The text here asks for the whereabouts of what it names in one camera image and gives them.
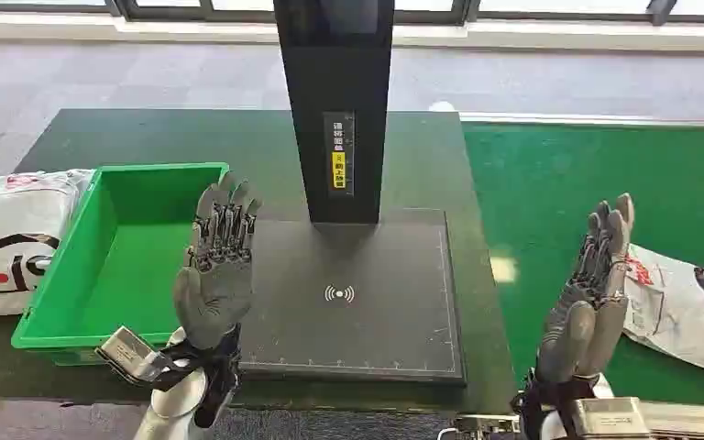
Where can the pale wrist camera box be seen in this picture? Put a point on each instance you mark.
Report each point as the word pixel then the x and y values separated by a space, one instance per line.
pixel 610 419
pixel 130 355

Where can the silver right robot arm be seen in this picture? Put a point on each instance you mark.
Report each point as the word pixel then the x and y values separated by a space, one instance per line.
pixel 549 413

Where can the white printed parcel bag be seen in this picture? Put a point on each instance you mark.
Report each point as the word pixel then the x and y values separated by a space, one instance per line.
pixel 680 310

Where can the black and yellow column label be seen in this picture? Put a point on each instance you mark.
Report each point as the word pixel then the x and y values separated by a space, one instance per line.
pixel 338 158

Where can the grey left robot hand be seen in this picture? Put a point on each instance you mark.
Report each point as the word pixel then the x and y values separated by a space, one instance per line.
pixel 215 291

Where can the green plastic crate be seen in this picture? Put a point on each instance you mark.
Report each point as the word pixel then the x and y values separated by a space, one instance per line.
pixel 127 261

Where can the silver metal bracket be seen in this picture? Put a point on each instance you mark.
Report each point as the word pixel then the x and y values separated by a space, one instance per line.
pixel 485 428

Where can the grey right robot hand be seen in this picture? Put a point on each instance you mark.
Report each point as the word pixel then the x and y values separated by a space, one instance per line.
pixel 577 328

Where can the black scanner column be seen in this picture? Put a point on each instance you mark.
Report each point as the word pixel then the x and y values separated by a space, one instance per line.
pixel 327 73

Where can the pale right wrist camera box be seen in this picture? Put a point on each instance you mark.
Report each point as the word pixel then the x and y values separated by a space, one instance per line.
pixel 610 419

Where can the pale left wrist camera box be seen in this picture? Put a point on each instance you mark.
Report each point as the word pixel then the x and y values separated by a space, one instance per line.
pixel 130 355

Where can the green conveyor mat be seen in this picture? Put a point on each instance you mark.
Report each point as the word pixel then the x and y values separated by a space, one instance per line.
pixel 570 170

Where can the large white parcel bag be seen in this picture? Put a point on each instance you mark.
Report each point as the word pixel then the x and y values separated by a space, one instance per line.
pixel 12 243

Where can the small white round object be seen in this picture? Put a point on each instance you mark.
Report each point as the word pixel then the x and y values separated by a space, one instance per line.
pixel 442 107

